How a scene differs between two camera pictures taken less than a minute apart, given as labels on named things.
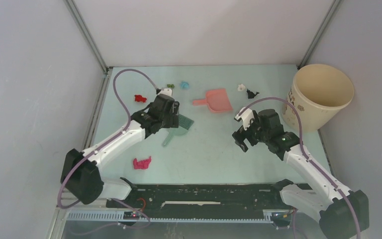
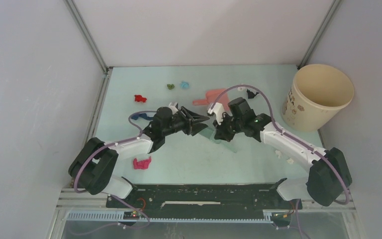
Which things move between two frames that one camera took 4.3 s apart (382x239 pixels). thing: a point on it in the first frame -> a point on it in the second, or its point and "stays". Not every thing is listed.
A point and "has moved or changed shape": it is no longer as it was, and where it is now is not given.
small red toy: (139, 98) stays
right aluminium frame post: (319, 33) stays
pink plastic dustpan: (217, 99) stays
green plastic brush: (184, 125) has moved or changed shape
